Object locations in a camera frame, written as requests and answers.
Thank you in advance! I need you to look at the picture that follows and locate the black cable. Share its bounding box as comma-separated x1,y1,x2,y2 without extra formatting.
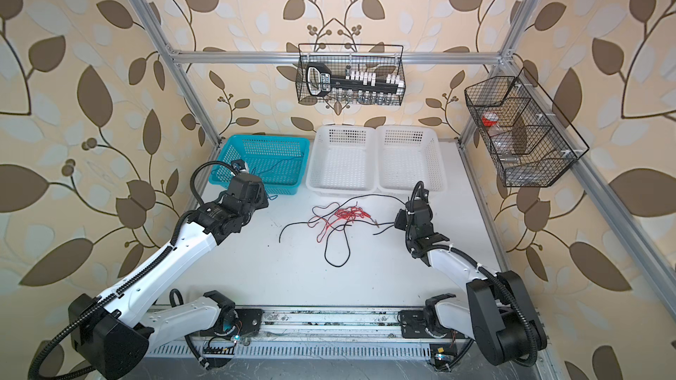
278,192,408,268

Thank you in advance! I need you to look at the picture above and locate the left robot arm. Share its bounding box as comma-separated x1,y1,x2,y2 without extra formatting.
27,159,269,379

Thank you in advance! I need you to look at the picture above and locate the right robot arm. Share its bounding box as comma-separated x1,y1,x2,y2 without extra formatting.
394,181,547,367

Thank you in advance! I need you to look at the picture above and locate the teal plastic basket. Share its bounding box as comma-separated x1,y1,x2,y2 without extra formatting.
218,135,310,195

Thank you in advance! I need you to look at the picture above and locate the white plastic basket right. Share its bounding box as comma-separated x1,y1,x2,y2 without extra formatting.
376,125,447,194

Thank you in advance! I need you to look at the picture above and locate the white plastic basket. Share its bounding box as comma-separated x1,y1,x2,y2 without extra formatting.
376,125,447,194
306,126,377,195

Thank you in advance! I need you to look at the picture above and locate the white plastic basket left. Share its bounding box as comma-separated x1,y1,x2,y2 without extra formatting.
306,126,377,195

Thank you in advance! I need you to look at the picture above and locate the red capped container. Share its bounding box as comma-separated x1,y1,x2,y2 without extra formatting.
482,112,500,131

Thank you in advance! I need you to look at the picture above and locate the black tool with vials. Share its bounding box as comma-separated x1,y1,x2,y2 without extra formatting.
303,63,406,98

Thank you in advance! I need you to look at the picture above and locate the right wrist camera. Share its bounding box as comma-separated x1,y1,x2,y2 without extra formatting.
394,209,408,230

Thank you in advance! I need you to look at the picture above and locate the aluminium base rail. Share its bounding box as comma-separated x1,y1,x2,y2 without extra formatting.
113,304,550,344

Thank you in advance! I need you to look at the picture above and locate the black wire basket right wall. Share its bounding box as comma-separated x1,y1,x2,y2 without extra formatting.
464,69,590,188

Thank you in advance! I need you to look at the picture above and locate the black wire basket wall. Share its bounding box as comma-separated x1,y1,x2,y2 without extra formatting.
464,69,590,188
295,42,407,107

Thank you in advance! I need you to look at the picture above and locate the black wire basket back wall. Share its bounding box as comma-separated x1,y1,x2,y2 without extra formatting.
295,42,407,107

